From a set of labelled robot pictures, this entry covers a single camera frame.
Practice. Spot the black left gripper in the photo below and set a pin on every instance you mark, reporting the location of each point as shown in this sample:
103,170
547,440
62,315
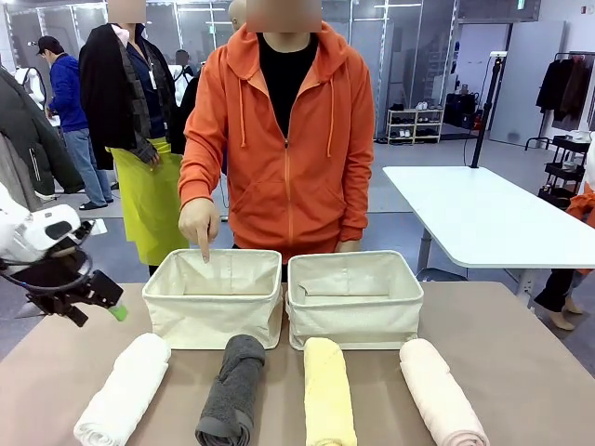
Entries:
58,297

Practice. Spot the white towel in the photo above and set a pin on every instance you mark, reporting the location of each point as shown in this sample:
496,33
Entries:
125,390

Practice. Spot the yellow towel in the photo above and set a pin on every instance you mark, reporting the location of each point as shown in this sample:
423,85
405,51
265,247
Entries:
327,395

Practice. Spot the pink towel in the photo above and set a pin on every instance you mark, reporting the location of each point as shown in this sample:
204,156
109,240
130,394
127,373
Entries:
437,395

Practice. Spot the person's left forearm orange sleeve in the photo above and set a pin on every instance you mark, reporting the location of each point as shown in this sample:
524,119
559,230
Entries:
358,204

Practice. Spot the person's right forearm orange sleeve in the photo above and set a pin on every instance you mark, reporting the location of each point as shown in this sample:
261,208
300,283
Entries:
197,181

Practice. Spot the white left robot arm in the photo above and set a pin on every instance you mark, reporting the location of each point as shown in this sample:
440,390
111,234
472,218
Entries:
42,227

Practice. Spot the person's right hand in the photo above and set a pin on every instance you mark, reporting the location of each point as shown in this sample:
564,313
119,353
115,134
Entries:
197,223

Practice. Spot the person's left hand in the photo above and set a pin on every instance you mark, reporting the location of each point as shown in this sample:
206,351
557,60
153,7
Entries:
349,246

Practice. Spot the cream fabric basket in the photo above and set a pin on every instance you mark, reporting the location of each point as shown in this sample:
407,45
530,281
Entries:
353,320
209,316

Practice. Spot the grey rolled towel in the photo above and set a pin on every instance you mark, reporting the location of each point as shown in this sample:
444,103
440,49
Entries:
232,390

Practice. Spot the person in dark green coat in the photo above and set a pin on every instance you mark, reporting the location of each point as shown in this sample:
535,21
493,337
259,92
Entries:
28,139

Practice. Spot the man in blue jacket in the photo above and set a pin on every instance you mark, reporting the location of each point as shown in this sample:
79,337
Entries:
70,97

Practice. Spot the mannequin in black coat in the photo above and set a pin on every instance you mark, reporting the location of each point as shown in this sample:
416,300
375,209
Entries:
188,100

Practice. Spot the person in orange hoodie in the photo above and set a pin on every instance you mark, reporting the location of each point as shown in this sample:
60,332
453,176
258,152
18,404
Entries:
288,186

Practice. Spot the wooden shoe rack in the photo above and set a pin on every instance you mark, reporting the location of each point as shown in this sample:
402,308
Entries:
415,123

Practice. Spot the white background table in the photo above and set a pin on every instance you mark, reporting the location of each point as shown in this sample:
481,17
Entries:
488,218

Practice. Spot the black bags pile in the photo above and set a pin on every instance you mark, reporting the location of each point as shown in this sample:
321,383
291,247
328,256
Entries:
460,111

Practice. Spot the black utility cart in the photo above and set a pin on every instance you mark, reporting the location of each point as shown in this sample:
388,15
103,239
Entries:
564,167

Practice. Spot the person with orange garment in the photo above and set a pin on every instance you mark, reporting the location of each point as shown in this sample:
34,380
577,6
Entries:
583,204

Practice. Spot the clothes rack with dark garments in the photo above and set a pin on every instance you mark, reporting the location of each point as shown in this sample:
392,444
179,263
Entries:
562,88

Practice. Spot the black camera stand pole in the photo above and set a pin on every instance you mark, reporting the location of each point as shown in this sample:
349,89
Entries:
485,107

